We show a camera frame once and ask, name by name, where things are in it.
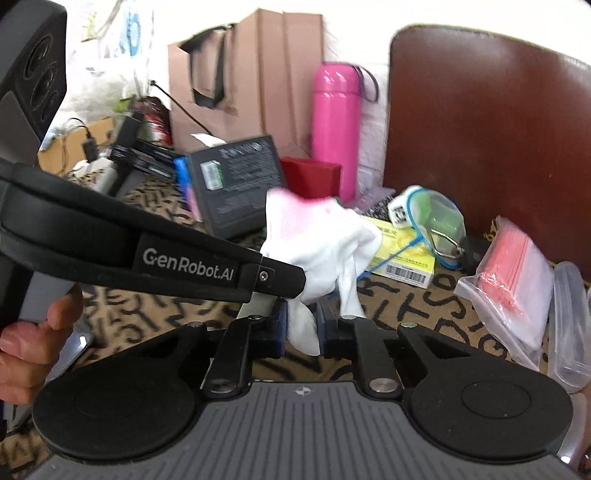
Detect letter printed blanket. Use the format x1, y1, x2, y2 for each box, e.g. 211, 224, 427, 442
0, 174, 591, 480

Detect white pink glove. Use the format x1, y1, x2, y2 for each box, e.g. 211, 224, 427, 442
259, 187, 384, 357

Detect person's left hand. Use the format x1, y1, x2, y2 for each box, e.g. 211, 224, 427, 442
0, 284, 85, 408

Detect black product box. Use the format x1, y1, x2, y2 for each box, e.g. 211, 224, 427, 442
187, 135, 290, 240

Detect stack of clear zip bags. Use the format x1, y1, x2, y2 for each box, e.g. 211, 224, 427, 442
454, 217, 556, 371

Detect yellow box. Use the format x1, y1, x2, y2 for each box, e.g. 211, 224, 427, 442
362, 217, 437, 289

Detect red box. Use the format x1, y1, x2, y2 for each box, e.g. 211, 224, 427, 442
280, 157, 343, 200

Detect blue packet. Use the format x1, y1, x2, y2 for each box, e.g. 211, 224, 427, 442
173, 157, 204, 223

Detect black cable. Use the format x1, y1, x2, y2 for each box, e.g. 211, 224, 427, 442
148, 80, 209, 140

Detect dark red packet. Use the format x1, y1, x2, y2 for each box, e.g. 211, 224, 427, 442
137, 98, 174, 149

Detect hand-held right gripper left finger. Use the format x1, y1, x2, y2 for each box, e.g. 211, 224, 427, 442
134, 301, 289, 400

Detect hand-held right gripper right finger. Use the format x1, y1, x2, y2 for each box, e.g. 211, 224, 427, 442
316, 300, 467, 398

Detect black grey handheld device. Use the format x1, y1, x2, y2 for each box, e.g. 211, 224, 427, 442
92, 111, 179, 195

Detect white charger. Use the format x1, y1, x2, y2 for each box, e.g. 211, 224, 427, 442
387, 191, 419, 230

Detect black plug with cable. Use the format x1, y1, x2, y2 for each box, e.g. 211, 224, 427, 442
65, 117, 101, 163

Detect pink bottle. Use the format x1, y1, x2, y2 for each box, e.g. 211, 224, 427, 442
311, 62, 380, 205

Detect brown leather chair back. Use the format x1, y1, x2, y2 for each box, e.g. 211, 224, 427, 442
383, 21, 591, 283

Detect brown paper bag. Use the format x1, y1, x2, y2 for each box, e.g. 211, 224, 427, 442
167, 9, 326, 157

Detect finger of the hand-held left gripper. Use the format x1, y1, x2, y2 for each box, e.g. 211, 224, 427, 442
252, 258, 308, 299
236, 295, 280, 320

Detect black wallet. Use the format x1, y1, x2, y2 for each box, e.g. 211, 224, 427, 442
462, 235, 491, 274

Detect clear plastic container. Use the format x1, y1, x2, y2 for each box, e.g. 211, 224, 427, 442
549, 261, 591, 394

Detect small open cardboard box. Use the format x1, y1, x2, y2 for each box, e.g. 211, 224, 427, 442
37, 117, 116, 175

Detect white plastic bag blue print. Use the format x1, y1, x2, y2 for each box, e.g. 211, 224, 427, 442
67, 0, 156, 112

